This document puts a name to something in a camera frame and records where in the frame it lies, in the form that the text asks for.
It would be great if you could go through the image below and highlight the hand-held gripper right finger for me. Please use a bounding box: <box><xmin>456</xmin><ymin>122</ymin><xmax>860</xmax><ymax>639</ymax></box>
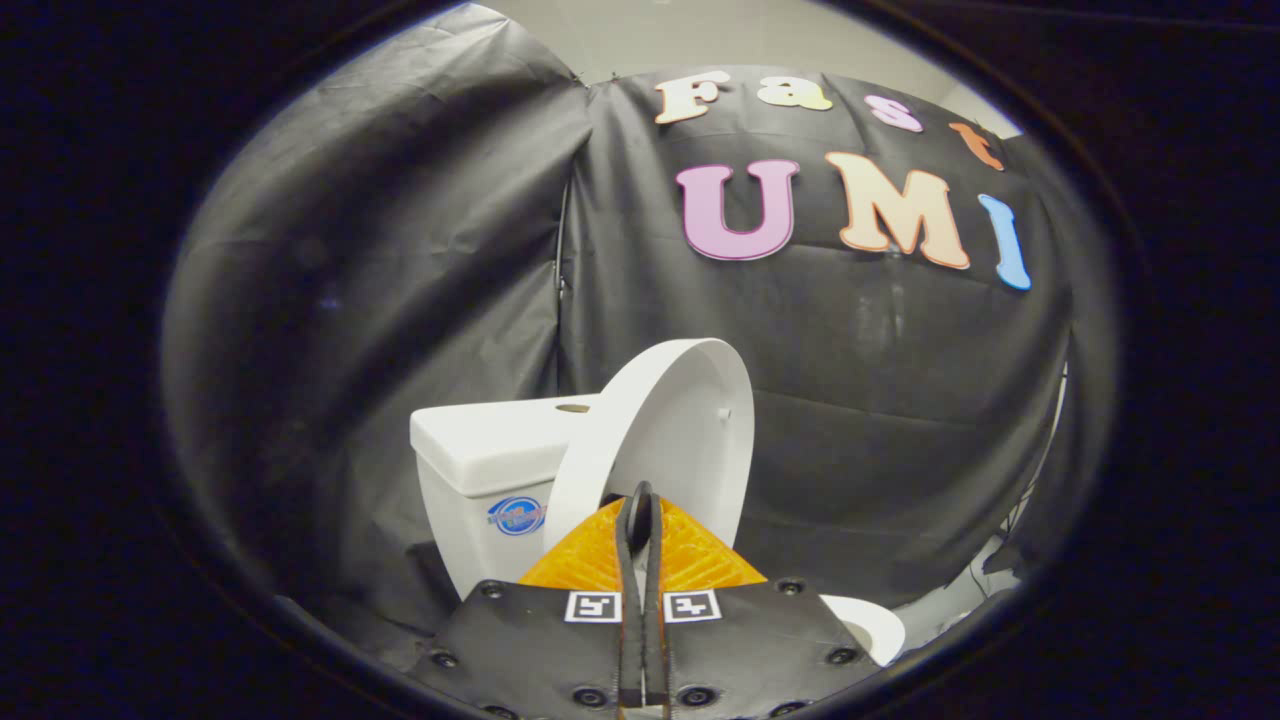
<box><xmin>643</xmin><ymin>482</ymin><xmax>883</xmax><ymax>720</ymax></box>

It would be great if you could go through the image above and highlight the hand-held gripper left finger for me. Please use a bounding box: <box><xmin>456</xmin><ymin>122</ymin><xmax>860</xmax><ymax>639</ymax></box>
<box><xmin>415</xmin><ymin>482</ymin><xmax>646</xmax><ymax>720</ymax></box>

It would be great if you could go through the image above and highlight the white toilet lid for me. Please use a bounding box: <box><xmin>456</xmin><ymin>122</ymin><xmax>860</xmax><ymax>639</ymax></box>
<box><xmin>545</xmin><ymin>338</ymin><xmax>757</xmax><ymax>553</ymax></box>

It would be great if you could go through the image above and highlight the white toilet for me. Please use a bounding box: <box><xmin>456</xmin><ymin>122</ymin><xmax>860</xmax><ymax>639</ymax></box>
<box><xmin>410</xmin><ymin>393</ymin><xmax>907</xmax><ymax>667</ymax></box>

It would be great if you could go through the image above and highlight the black backdrop cloth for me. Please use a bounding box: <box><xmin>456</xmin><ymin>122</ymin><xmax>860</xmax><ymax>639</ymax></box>
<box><xmin>160</xmin><ymin>5</ymin><xmax>1118</xmax><ymax>673</ymax></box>

